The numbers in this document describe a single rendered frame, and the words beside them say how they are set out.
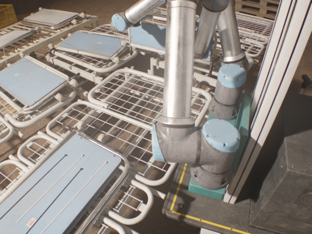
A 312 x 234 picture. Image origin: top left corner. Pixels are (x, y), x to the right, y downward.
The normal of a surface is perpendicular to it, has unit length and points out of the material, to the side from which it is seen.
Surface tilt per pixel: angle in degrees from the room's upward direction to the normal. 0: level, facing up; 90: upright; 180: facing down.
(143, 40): 90
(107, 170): 5
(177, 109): 57
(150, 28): 90
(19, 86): 7
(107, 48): 5
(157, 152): 75
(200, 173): 70
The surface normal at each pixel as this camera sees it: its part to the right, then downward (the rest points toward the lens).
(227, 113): -0.11, 0.37
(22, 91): -0.07, -0.67
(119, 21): -0.47, 0.62
